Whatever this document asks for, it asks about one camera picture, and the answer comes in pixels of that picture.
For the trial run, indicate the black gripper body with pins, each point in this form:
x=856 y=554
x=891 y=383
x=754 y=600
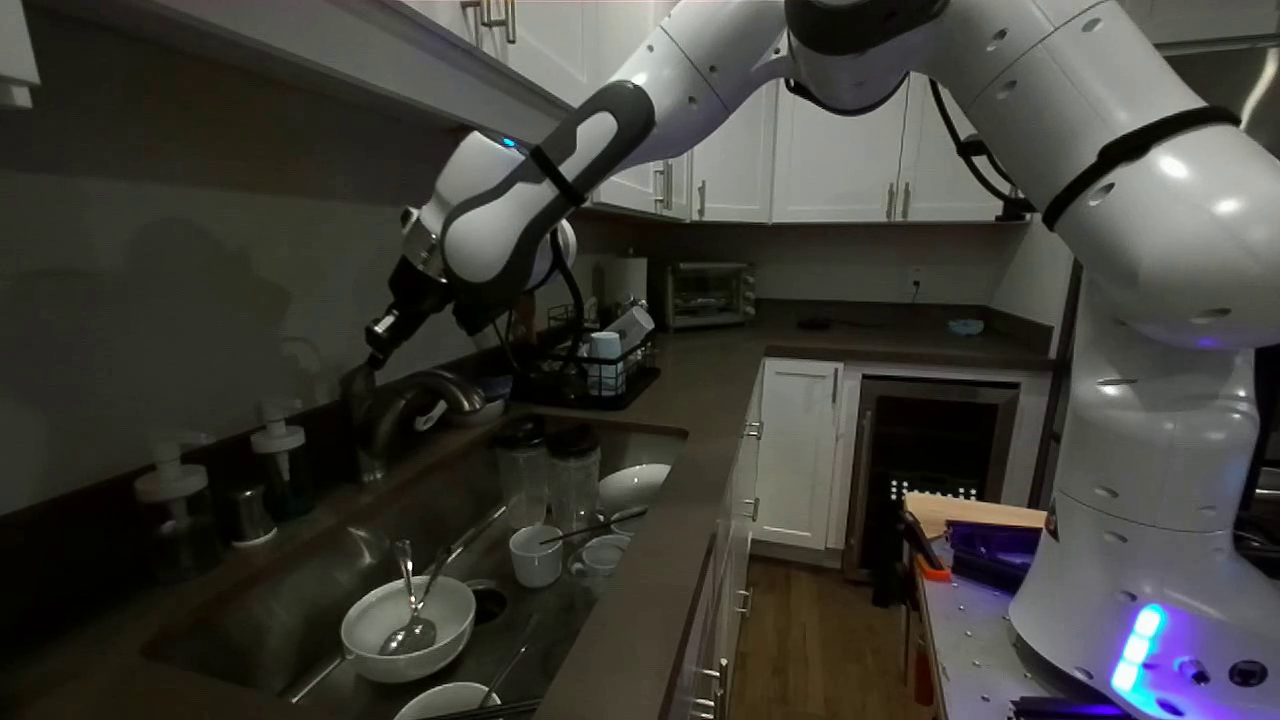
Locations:
x=417 y=307

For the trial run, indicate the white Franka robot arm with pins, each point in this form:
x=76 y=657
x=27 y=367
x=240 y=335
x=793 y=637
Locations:
x=1163 y=401

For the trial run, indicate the white blue dish brush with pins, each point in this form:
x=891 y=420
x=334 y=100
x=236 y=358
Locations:
x=431 y=417

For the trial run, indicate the white pump soap dispenser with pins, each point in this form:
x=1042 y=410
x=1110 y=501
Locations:
x=170 y=501
x=283 y=455

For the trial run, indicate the glass jar black lid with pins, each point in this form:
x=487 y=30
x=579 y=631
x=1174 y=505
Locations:
x=521 y=474
x=575 y=481

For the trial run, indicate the white container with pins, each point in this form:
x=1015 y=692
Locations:
x=604 y=363

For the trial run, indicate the metal fork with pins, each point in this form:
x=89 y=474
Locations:
x=406 y=567

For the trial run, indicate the white mug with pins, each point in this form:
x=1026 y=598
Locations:
x=536 y=561

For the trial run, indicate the steel sink basin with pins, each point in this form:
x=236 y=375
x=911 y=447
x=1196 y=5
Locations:
x=304 y=600

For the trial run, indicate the metal spoon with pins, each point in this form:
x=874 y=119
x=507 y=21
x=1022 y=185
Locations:
x=413 y=625

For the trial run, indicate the white plate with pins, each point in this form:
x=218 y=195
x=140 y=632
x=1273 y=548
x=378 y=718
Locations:
x=634 y=488

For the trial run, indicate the silver toaster oven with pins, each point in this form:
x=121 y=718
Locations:
x=709 y=293

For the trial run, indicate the small clear cup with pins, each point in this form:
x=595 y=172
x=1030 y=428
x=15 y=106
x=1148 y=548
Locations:
x=601 y=554

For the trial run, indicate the large white bowl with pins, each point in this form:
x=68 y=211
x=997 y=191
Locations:
x=401 y=661

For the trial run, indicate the small white bowl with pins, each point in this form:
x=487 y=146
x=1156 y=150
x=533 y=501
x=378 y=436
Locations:
x=446 y=700

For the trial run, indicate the white base cabinet door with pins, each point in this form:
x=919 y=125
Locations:
x=801 y=455

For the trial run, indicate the white sink base cabinet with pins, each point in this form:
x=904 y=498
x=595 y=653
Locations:
x=713 y=613

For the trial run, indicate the black built-in wine cooler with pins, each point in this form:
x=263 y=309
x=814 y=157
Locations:
x=932 y=465

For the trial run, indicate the small pale bowl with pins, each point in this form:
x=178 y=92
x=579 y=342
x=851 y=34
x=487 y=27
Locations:
x=965 y=324

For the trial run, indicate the black red bar clamp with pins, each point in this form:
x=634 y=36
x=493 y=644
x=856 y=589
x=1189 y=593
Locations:
x=925 y=547

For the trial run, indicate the light wooden board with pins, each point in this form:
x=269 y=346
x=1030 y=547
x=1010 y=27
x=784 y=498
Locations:
x=972 y=511

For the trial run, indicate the blue box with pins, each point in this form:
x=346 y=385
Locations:
x=993 y=554

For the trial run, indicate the grey robot table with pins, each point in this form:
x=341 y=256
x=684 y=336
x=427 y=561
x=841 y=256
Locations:
x=972 y=653

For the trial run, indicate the white wall cabinet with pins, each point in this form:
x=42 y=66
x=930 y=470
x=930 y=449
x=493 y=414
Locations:
x=267 y=54
x=824 y=166

